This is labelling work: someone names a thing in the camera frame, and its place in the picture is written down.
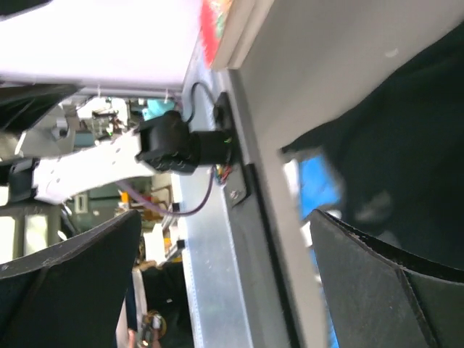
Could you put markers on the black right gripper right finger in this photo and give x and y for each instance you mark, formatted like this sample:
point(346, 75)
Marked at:
point(382, 296)

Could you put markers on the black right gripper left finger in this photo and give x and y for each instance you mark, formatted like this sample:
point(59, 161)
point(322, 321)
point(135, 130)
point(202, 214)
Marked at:
point(70, 294)

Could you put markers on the black t-shirt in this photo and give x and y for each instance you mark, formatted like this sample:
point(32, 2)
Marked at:
point(392, 167)

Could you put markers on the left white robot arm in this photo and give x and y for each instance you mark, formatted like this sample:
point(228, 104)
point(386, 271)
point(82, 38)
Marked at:
point(162, 144)

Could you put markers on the red children's book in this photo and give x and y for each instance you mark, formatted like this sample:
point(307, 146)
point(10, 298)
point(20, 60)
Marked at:
point(228, 30)

